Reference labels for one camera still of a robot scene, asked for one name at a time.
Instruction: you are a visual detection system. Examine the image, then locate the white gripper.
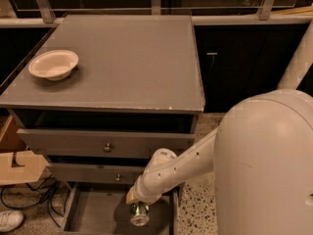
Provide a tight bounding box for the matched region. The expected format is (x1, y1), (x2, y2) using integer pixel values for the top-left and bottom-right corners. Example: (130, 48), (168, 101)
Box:
(126, 176), (161, 205)

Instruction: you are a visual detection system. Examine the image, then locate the green soda can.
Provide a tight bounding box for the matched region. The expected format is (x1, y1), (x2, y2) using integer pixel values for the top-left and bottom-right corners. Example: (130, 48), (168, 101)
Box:
(130, 202), (150, 227)

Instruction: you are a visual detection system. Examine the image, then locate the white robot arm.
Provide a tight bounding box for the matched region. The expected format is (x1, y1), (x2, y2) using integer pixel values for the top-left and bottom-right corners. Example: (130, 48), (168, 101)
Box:
(126, 89), (313, 235)

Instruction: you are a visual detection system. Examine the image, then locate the grey middle drawer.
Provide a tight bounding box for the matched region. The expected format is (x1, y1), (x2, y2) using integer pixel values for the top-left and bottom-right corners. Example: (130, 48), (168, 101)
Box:
(48, 164), (144, 185)

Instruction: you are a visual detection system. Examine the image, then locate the grey drawer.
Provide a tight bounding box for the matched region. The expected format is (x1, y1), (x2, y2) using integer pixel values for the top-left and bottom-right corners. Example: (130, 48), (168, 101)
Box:
(58, 183), (178, 235)
(48, 164), (144, 185)
(18, 128), (195, 159)

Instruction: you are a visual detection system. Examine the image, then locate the grey bottom drawer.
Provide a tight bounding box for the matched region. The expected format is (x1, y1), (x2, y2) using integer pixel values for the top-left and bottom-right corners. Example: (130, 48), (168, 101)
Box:
(58, 183), (178, 235)

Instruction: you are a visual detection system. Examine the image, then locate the brass top drawer knob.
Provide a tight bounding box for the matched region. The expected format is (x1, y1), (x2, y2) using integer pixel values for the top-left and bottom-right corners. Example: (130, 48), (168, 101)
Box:
(103, 143), (112, 153)

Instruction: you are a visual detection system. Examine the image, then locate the grey top drawer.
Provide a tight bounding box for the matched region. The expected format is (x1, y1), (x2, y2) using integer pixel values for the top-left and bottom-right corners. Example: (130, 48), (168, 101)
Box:
(18, 128), (195, 159)

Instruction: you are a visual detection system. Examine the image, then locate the grey drawer cabinet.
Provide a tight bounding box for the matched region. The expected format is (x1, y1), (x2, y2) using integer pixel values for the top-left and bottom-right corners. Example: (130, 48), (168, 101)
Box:
(0, 14), (206, 235)

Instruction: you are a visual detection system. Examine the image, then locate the white sneaker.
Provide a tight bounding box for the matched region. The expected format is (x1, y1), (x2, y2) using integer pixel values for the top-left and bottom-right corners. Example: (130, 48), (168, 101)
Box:
(0, 211), (24, 233)

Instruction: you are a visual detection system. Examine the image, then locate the white paper bowl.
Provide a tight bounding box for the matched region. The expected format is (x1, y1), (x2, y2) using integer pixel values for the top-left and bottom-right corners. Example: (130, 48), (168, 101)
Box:
(28, 50), (79, 81)

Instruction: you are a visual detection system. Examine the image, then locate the white diagonal pole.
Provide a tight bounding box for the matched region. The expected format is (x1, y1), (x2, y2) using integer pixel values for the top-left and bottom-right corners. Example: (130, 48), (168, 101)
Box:
(277, 21), (313, 89)

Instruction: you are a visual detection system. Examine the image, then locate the metal glass railing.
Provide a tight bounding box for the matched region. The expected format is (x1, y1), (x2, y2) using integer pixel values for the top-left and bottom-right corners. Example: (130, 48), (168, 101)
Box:
(0, 0), (313, 28)

